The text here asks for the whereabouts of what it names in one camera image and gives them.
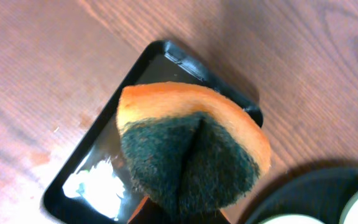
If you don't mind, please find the pale green plate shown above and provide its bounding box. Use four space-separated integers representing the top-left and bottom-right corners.
259 214 324 224

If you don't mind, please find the rectangular black water tray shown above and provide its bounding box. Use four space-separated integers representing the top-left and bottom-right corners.
42 40 264 223

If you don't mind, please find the round black tray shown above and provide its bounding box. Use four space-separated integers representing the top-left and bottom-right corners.
244 167 358 224

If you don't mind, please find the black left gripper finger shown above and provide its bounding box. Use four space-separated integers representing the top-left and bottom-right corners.
127 197 230 224

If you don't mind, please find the orange green scrub sponge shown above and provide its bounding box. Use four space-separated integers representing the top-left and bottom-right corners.
116 82 271 220

